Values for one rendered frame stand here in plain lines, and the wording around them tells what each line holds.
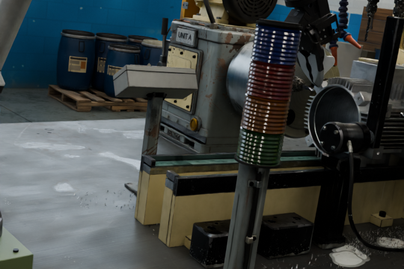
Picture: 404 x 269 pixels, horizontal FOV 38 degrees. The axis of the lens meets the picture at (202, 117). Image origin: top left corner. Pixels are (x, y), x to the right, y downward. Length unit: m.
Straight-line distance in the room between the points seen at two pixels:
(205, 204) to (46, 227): 0.29
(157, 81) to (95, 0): 6.00
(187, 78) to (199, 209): 0.35
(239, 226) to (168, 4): 7.09
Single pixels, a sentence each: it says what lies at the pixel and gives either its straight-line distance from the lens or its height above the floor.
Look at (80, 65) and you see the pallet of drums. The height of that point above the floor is 0.40.
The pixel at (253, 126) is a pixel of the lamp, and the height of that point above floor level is 1.08.
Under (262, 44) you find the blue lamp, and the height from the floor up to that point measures 1.19.
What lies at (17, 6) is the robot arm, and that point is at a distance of 1.03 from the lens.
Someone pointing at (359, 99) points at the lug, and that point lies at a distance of 1.25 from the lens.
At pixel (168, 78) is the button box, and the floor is 1.06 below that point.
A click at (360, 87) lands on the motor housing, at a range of 1.29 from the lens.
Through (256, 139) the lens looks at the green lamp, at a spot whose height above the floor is 1.07.
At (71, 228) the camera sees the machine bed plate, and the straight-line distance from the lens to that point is 1.10.
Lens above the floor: 1.23
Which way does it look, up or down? 11 degrees down
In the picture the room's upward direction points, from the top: 8 degrees clockwise
